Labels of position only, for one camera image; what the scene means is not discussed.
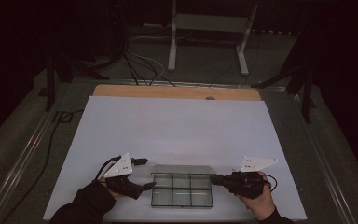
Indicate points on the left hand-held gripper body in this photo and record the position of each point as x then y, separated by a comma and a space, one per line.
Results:
121, 169

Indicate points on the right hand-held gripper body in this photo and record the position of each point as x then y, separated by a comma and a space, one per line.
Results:
245, 183

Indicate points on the clear plastic compartment box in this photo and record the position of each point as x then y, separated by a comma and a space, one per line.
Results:
181, 190

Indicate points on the person's left hand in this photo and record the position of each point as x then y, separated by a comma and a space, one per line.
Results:
112, 193

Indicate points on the person's right hand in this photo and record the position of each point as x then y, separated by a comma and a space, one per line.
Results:
261, 205

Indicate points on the white table sheet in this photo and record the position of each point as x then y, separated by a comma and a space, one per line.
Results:
180, 130

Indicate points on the black tripod stand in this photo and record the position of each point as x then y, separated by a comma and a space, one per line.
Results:
51, 84
306, 93

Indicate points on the dark equipment with red light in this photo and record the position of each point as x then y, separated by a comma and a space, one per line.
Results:
108, 28

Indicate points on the white metal stand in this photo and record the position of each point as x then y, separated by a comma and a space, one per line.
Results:
209, 23

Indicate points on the metal floor rail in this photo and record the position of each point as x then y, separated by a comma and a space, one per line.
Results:
323, 161
15, 168

